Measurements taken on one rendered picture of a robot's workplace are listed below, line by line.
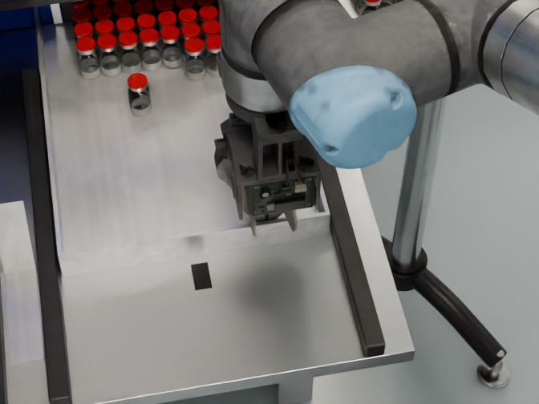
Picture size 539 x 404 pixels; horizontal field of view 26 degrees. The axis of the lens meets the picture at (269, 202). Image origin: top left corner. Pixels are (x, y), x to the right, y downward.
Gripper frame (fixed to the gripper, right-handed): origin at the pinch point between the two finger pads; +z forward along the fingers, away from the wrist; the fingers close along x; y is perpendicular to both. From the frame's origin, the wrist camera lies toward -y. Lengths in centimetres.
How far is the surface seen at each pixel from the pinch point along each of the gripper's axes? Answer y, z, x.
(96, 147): -13.2, 3.4, -15.3
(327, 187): -2.4, 1.6, 6.8
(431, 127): -39, 40, 32
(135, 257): 1.9, 2.3, -12.9
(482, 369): -24, 90, 43
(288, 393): -24, 88, 8
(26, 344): 8.8, 3.4, -23.9
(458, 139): -76, 92, 54
